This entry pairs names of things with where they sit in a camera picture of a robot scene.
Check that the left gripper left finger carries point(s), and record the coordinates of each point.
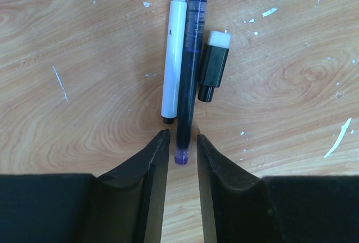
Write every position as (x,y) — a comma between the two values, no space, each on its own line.
(125,204)

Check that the purple gel pen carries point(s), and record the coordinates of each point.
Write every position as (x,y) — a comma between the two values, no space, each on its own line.
(192,47)

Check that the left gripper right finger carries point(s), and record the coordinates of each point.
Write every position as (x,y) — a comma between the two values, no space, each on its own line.
(237,206)

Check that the white thin pen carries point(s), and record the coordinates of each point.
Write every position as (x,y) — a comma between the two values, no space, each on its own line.
(173,60)

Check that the small black white cap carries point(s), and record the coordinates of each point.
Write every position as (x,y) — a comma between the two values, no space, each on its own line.
(213,60)

